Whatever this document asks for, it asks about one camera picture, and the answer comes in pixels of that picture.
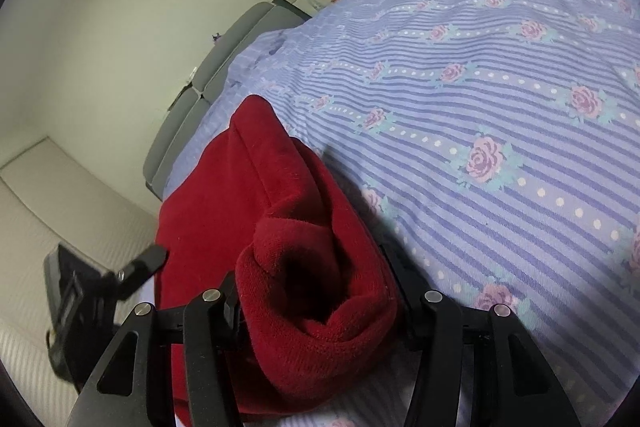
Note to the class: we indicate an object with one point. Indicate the red fleece sweater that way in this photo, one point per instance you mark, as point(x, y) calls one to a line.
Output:
point(315, 291)

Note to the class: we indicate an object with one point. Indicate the white louvered wardrobe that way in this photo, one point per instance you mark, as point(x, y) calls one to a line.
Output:
point(47, 201)

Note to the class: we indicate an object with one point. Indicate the purple floral bed sheet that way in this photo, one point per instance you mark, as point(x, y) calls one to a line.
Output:
point(497, 140)

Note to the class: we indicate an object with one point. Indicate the clear plastic bottle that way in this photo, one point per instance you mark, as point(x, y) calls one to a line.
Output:
point(316, 5)

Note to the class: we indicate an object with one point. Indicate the grey padded headboard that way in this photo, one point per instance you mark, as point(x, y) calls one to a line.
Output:
point(186, 112)

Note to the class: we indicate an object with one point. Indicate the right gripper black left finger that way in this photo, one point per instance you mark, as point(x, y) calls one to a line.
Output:
point(131, 384)

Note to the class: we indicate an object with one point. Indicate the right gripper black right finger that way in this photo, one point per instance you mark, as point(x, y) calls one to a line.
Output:
point(512, 384)

